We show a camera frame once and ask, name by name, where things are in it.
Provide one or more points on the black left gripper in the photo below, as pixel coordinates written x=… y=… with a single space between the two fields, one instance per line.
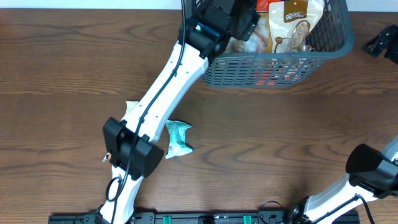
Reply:
x=249 y=23

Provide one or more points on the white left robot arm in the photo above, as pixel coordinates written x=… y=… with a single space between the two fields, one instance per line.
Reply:
x=131 y=141

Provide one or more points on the grey plastic basket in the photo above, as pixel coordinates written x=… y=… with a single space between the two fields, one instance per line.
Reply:
x=267 y=43

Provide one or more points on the beige Paritree dried food bag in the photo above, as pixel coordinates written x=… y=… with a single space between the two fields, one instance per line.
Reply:
x=129 y=107

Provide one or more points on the teal white snack packet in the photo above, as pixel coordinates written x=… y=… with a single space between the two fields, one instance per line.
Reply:
x=177 y=139

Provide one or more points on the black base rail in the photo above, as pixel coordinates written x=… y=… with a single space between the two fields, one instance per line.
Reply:
x=266 y=216

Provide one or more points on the beige Paritree snack bag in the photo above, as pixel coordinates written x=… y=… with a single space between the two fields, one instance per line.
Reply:
x=291 y=21

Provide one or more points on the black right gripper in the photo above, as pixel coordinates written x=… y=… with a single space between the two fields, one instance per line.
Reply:
x=380 y=43

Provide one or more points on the spaghetti packet orange and tan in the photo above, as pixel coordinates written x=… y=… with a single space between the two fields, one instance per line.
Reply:
x=262 y=9

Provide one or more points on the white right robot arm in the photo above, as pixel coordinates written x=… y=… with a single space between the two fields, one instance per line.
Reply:
x=370 y=175

